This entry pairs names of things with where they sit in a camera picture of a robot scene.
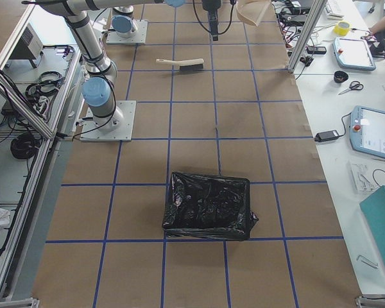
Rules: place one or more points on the yellow tape roll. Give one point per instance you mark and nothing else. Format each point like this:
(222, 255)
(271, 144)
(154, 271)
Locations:
(342, 28)

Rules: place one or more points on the blue teach pendant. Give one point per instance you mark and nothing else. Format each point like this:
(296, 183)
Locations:
(367, 131)
(353, 54)

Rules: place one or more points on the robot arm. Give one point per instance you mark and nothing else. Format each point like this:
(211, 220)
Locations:
(123, 21)
(97, 62)

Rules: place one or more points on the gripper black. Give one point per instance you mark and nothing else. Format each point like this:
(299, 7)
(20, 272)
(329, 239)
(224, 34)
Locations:
(210, 5)

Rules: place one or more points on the aluminium frame post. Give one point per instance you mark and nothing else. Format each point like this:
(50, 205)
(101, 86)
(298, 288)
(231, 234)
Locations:
(311, 21)

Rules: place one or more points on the scissors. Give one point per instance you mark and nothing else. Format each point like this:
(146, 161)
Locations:
(354, 85)

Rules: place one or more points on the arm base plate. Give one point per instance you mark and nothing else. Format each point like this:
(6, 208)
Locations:
(139, 38)
(119, 128)

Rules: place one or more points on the beige hand brush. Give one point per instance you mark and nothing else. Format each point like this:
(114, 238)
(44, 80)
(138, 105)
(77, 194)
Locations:
(184, 66)

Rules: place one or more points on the hex key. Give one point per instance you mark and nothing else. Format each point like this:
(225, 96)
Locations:
(367, 261)

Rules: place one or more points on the black power adapter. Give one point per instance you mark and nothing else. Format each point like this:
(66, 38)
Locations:
(326, 136)

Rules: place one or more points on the beige plastic dustpan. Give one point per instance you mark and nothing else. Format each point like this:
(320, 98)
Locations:
(251, 12)

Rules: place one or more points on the black round cup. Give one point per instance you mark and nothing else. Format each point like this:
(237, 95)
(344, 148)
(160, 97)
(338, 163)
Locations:
(340, 77)

